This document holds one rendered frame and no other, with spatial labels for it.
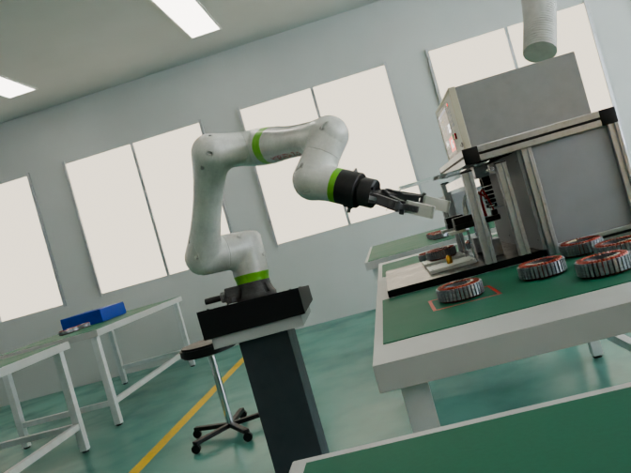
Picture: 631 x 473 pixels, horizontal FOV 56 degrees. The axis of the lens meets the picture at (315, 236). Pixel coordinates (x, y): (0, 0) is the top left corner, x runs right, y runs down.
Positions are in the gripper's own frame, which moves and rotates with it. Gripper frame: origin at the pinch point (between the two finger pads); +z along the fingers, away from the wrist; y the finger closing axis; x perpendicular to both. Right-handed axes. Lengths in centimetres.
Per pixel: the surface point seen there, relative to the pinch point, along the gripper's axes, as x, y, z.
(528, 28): 69, -183, -21
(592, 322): -7, 35, 38
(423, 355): -18, 46, 15
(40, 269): -234, -327, -543
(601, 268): -3.0, 8.9, 37.9
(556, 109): 29, -57, 15
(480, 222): -7.2, -36.7, 3.9
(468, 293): -17.1, 4.3, 12.3
